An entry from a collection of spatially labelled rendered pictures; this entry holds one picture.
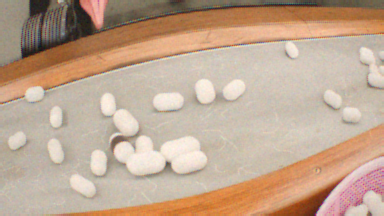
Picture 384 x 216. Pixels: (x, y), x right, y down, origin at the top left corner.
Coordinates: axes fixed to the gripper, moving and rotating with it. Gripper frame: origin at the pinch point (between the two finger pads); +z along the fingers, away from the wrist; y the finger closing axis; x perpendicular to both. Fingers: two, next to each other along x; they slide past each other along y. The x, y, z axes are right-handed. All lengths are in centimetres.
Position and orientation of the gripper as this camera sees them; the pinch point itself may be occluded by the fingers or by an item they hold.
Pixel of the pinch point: (99, 21)
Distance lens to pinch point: 55.9
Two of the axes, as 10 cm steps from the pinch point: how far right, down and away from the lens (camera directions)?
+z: 2.8, 9.2, -2.8
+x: -1.6, 3.3, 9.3
